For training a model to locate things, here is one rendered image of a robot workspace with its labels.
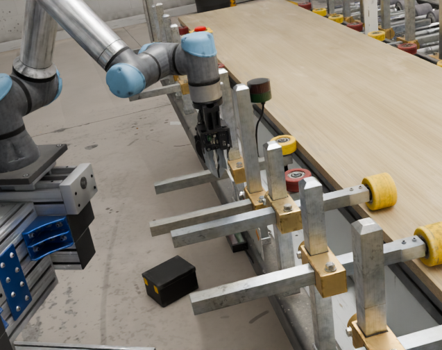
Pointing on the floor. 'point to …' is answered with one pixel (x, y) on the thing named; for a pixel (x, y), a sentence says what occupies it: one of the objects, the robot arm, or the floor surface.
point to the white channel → (370, 16)
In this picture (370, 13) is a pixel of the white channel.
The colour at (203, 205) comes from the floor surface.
